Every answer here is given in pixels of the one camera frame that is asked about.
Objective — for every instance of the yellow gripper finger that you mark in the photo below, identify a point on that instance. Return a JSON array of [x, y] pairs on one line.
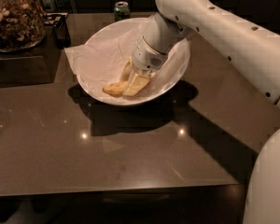
[[127, 69], [136, 82]]

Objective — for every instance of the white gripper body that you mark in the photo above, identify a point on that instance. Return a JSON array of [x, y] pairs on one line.
[[145, 56]]

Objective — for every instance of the yellow banana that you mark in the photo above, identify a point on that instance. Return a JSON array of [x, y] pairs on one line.
[[115, 89]]

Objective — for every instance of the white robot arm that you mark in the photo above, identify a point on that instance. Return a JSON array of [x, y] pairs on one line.
[[254, 51]]

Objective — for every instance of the white bowl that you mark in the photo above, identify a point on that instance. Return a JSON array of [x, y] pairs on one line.
[[93, 47]]

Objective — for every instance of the white paper liner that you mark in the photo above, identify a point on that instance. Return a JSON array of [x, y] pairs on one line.
[[93, 56]]

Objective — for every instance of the green soda can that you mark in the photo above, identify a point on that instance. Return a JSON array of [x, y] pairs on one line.
[[121, 11]]

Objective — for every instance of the dark small box item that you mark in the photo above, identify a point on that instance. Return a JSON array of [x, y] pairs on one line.
[[58, 22]]

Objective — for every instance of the dark wooden tray box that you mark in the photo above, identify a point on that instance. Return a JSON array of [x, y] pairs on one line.
[[33, 66]]

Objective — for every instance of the glass jar of snacks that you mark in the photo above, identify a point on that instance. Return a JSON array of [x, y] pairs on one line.
[[21, 25]]

